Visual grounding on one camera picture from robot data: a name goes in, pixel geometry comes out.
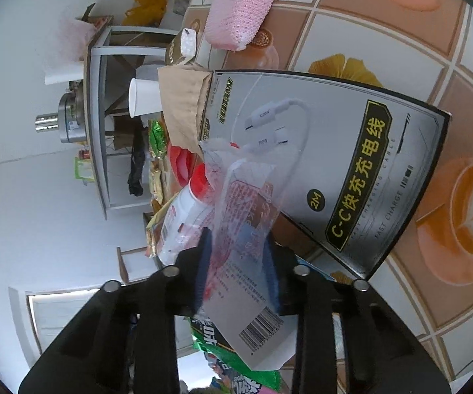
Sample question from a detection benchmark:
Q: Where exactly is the clear printed plastic wrapper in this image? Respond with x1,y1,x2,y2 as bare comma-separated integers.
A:
201,138,299,371

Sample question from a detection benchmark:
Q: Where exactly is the green snack bag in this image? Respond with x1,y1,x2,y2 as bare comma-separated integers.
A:
189,318,282,393

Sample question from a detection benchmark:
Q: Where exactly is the pink blue snack packet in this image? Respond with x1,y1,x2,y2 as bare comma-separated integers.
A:
209,360,275,394

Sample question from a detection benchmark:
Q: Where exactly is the white bottle red cap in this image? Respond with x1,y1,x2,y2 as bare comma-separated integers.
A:
156,163,215,266

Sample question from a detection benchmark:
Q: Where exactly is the red plastic bag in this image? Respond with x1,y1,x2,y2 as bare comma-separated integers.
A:
167,144,197,187

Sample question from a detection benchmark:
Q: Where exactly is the green yellow snack packet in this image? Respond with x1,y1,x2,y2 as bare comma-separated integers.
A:
148,120,167,158

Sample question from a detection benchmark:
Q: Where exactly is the steel rice cooker pot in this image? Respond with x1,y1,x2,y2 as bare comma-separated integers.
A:
34,93,87,143

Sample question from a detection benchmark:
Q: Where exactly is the white paper cup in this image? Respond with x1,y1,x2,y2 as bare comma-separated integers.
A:
128,78,163,118

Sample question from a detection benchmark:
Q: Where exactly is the brown paper bag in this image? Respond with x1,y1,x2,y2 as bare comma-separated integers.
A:
158,65,213,156

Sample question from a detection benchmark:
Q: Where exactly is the white paper towel roll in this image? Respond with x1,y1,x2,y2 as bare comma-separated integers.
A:
44,61,84,85

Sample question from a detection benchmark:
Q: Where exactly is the white metal shelf table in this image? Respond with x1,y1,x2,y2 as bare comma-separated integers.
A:
82,23,178,218

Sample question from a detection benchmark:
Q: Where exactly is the pink plastic bag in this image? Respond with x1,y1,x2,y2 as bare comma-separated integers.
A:
50,18,97,67

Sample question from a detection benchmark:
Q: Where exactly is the patterned vinyl tablecloth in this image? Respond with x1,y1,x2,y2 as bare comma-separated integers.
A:
195,0,473,381

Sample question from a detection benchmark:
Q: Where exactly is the pink knitted sponge pad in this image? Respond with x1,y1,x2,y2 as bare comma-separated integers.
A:
204,0,274,52

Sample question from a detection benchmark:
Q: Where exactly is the grey charging cable box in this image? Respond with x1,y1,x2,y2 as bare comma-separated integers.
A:
201,69,450,278

